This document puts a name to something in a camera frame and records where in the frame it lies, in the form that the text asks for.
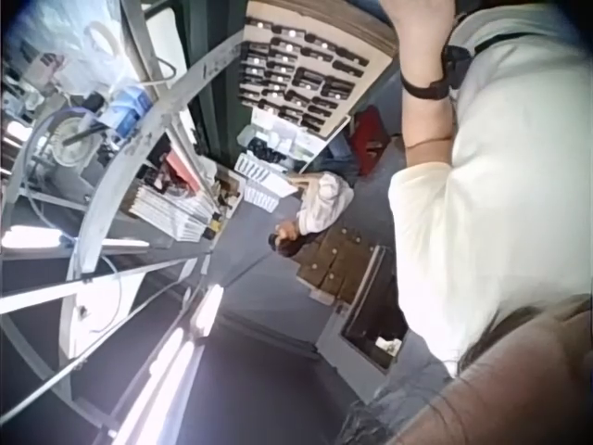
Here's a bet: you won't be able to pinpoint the person's left hand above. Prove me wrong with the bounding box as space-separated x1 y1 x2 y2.
379 0 460 85

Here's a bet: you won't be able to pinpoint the black wrist band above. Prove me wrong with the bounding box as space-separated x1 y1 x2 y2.
398 43 474 101

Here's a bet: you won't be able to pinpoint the white ribbed parts trays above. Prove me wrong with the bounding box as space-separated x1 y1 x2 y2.
233 151 298 214

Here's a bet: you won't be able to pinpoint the grey cabinet with opening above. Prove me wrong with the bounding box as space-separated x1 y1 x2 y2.
316 244 411 377

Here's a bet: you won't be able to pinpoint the grey metal shelf rack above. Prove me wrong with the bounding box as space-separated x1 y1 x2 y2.
0 0 249 445

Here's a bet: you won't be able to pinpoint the person's legs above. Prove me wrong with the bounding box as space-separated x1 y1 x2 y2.
346 356 462 445

